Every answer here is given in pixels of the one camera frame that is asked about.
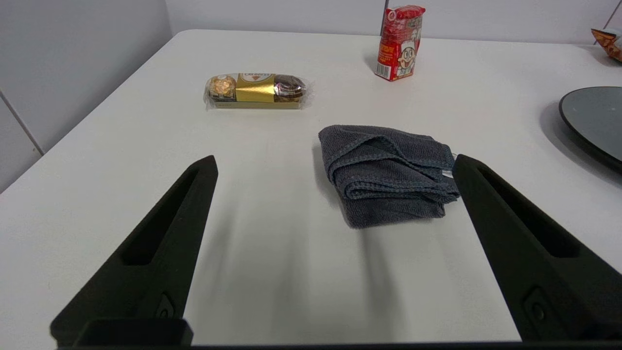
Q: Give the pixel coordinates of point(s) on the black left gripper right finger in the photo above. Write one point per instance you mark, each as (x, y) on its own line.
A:
(534, 272)

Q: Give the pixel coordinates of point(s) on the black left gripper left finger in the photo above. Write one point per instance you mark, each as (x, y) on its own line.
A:
(146, 272)

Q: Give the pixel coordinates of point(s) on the red milk carton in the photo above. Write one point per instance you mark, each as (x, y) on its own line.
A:
(398, 48)

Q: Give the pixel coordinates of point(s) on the dark grey round plate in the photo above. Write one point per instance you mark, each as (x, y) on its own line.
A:
(600, 119)

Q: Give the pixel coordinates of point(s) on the dark grey folded towel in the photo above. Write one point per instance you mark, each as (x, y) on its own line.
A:
(388, 180)

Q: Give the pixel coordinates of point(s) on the gold chocolate ball pack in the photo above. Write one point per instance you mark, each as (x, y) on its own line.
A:
(255, 91)

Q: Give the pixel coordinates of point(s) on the orange snack bag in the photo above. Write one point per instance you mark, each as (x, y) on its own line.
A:
(611, 43)

